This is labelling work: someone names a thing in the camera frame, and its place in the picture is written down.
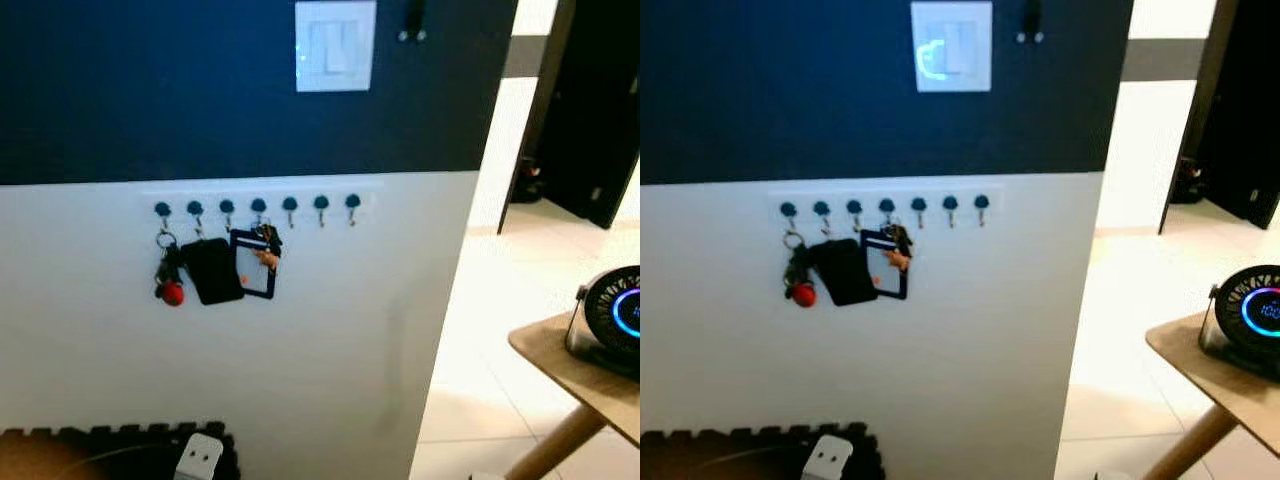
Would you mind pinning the wide black door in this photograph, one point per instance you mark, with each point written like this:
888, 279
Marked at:
590, 100
1240, 100

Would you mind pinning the blue badge card holder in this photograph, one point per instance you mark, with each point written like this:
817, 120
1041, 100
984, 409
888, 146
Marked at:
254, 280
886, 282

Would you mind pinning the white wall light switch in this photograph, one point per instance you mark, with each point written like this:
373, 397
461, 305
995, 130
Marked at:
952, 50
335, 50

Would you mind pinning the dark item in doorway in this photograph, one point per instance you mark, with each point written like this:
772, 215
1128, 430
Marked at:
1188, 182
528, 182

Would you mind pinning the blue key rack hook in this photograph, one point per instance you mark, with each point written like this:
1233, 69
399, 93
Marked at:
258, 206
227, 207
821, 208
918, 205
162, 209
290, 205
950, 204
352, 202
195, 208
788, 209
321, 203
982, 202
854, 207
886, 206

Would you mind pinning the white key rack strip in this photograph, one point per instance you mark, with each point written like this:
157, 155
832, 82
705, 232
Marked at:
965, 192
340, 193

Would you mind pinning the keys with red ball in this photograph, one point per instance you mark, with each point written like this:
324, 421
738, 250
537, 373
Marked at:
801, 294
172, 293

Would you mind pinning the black card pouch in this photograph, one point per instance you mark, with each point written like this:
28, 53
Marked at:
843, 272
212, 272

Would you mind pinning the black wall fitting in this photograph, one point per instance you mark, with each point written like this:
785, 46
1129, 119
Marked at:
1031, 20
413, 20

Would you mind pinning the keys with orange fob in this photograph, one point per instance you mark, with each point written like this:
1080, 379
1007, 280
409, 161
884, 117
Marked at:
899, 258
268, 256

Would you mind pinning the black foam floor mat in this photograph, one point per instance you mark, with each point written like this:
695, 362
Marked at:
100, 450
740, 450

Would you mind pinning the light wooden table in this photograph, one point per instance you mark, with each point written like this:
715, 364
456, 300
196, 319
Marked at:
560, 352
1200, 372

